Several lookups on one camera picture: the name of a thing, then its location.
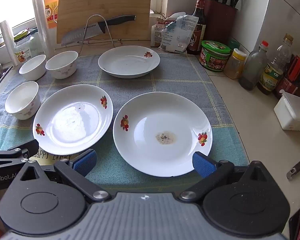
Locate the dark soy sauce bottle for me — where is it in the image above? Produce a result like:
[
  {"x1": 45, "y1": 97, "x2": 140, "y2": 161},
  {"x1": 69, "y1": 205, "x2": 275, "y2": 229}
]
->
[{"x1": 186, "y1": 0, "x2": 207, "y2": 55}]

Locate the glass jar green yellow lid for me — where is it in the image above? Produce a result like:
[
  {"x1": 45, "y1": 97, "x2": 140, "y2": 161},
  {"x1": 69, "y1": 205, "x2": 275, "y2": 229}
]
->
[{"x1": 14, "y1": 29, "x2": 44, "y2": 64}]

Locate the blue white salt bag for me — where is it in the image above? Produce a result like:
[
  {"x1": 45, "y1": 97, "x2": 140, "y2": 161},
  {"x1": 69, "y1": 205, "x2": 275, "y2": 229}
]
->
[{"x1": 158, "y1": 12, "x2": 199, "y2": 53}]

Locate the white fruit print plate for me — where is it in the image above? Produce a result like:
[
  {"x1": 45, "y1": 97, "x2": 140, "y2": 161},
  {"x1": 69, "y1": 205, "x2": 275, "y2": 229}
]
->
[
  {"x1": 113, "y1": 92, "x2": 213, "y2": 177},
  {"x1": 32, "y1": 84, "x2": 113, "y2": 155},
  {"x1": 98, "y1": 45, "x2": 160, "y2": 79}
]

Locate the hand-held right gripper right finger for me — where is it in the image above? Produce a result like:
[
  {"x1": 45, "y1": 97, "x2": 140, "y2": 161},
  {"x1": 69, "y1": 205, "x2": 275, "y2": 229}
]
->
[{"x1": 178, "y1": 152, "x2": 278, "y2": 202}]

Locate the yellow cap spice jar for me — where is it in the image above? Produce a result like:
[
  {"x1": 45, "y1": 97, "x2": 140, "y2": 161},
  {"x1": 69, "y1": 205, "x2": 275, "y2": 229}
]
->
[{"x1": 224, "y1": 48, "x2": 247, "y2": 80}]

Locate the metal wire rack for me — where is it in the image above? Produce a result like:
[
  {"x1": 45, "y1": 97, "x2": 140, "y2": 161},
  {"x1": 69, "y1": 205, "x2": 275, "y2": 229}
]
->
[{"x1": 79, "y1": 15, "x2": 122, "y2": 55}]

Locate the metal spatula wooden handle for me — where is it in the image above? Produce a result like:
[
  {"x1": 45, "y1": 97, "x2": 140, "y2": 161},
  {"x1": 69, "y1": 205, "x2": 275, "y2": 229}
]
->
[{"x1": 286, "y1": 155, "x2": 300, "y2": 180}]

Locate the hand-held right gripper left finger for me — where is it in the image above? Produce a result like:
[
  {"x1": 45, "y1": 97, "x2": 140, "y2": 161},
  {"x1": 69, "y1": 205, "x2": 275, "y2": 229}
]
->
[{"x1": 9, "y1": 149, "x2": 112, "y2": 203}]

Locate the green cap bottle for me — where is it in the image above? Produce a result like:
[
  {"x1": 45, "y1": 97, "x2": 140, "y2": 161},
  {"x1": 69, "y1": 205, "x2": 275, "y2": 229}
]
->
[{"x1": 229, "y1": 39, "x2": 240, "y2": 53}]

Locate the white plastic container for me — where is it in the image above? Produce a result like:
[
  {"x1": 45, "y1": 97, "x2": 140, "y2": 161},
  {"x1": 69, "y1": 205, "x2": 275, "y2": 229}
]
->
[{"x1": 273, "y1": 89, "x2": 300, "y2": 132}]

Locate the red cap glass bottle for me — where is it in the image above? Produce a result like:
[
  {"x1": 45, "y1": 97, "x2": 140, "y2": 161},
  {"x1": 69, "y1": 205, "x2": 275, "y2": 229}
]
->
[{"x1": 239, "y1": 40, "x2": 269, "y2": 91}]

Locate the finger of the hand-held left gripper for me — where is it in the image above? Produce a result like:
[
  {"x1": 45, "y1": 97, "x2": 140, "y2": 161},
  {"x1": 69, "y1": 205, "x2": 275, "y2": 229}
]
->
[{"x1": 0, "y1": 139, "x2": 39, "y2": 193}]

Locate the white seasoning packet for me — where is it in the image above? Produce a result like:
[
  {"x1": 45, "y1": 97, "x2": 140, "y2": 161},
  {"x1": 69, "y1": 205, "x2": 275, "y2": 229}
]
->
[{"x1": 151, "y1": 17, "x2": 168, "y2": 47}]

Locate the orange cooking wine jug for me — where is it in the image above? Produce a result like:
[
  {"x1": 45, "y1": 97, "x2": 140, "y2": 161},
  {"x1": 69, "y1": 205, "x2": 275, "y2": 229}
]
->
[{"x1": 41, "y1": 0, "x2": 60, "y2": 29}]

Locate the clear plastic wrap roll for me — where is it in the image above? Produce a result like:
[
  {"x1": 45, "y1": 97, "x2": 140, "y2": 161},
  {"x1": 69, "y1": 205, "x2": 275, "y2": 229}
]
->
[
  {"x1": 0, "y1": 20, "x2": 19, "y2": 67},
  {"x1": 32, "y1": 0, "x2": 53, "y2": 58}
]

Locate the bamboo cutting board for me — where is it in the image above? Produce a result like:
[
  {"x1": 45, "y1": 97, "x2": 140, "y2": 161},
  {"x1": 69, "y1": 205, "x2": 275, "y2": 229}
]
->
[{"x1": 56, "y1": 0, "x2": 153, "y2": 47}]

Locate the large bottle red handle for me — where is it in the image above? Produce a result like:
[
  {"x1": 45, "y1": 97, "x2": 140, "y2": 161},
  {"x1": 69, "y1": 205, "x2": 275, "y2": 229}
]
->
[{"x1": 274, "y1": 41, "x2": 300, "y2": 100}]

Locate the dark red knife block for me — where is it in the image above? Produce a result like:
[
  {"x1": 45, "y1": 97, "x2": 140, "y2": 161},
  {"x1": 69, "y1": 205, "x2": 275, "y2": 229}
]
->
[{"x1": 204, "y1": 0, "x2": 238, "y2": 46}]

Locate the yellow label oil bottle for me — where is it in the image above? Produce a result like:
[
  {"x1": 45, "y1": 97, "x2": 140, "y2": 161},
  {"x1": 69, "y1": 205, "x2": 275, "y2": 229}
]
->
[{"x1": 256, "y1": 33, "x2": 294, "y2": 95}]

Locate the white floral bowl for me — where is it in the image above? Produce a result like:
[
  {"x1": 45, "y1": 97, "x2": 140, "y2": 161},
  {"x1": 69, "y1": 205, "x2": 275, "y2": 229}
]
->
[
  {"x1": 19, "y1": 54, "x2": 47, "y2": 82},
  {"x1": 4, "y1": 81, "x2": 42, "y2": 120},
  {"x1": 45, "y1": 51, "x2": 79, "y2": 80}
]

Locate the green lid sauce jar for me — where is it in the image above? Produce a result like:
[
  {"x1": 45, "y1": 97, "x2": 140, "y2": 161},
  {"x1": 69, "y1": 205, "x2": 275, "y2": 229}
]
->
[{"x1": 199, "y1": 40, "x2": 231, "y2": 72}]

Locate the santoku knife black handle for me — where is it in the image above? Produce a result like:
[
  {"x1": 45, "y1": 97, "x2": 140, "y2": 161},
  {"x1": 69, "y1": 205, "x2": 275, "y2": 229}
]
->
[{"x1": 61, "y1": 14, "x2": 136, "y2": 47}]

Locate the grey blue checked cloth mat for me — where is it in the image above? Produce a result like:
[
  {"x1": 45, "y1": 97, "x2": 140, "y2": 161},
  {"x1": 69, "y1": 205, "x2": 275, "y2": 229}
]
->
[{"x1": 0, "y1": 53, "x2": 250, "y2": 195}]

